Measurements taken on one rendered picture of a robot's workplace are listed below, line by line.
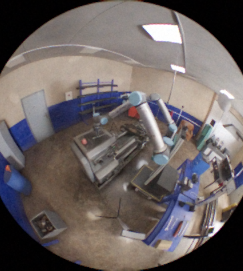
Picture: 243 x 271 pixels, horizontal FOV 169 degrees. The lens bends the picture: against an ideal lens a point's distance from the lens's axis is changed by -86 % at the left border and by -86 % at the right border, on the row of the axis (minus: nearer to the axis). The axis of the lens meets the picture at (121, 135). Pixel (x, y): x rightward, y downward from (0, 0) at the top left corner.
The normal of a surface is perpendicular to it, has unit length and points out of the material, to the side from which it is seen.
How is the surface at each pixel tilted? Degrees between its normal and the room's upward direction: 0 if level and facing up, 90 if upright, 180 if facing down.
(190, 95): 90
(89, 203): 0
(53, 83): 90
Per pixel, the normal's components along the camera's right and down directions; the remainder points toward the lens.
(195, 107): -0.66, 0.41
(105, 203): 0.11, -0.78
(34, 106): 0.75, 0.47
